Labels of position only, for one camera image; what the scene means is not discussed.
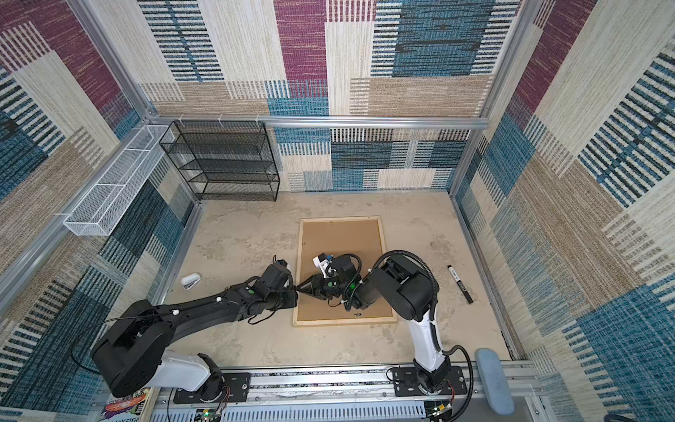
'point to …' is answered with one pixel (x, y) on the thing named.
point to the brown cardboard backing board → (360, 237)
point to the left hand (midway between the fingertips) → (300, 295)
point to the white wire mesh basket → (99, 209)
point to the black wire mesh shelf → (225, 160)
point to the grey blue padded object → (496, 385)
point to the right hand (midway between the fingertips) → (300, 295)
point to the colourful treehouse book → (126, 409)
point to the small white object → (190, 280)
